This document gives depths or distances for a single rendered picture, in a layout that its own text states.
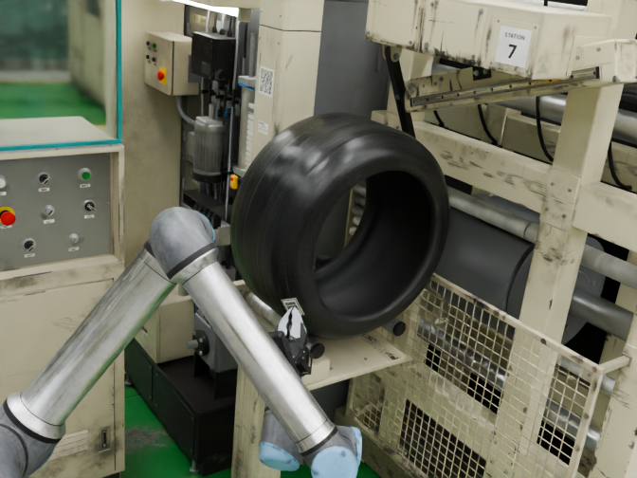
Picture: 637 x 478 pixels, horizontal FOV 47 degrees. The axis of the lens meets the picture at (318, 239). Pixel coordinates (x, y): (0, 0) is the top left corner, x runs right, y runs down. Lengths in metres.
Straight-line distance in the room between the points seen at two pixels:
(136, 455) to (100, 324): 1.41
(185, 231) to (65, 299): 0.95
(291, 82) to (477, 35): 0.53
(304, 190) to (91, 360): 0.60
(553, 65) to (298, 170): 0.62
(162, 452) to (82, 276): 0.94
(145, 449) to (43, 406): 1.36
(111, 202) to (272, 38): 0.73
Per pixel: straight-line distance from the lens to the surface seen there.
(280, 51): 2.01
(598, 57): 1.78
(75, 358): 1.68
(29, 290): 2.33
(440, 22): 1.91
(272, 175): 1.78
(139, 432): 3.13
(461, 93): 2.04
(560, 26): 1.76
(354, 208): 2.44
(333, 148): 1.74
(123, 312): 1.64
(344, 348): 2.14
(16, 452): 1.68
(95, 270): 2.37
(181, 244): 1.47
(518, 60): 1.74
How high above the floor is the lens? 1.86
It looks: 21 degrees down
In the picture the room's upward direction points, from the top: 6 degrees clockwise
